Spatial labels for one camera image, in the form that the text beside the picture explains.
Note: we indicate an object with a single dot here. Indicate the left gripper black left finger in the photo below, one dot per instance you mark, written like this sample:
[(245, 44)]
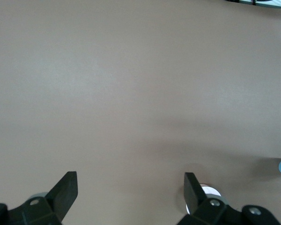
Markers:
[(61, 197)]

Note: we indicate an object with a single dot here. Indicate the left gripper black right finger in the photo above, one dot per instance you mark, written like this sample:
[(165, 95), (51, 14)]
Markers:
[(193, 194)]

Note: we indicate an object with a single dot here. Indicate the pink bowl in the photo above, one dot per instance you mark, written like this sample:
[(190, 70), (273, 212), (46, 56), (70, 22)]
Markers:
[(210, 190)]

